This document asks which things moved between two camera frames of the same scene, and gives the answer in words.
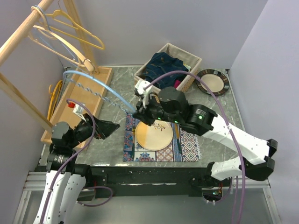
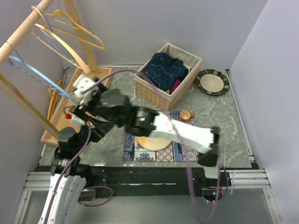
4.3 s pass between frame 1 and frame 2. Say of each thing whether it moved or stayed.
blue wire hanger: moved
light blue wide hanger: moved
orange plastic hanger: stayed
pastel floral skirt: stayed
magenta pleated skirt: stayed
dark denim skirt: stayed
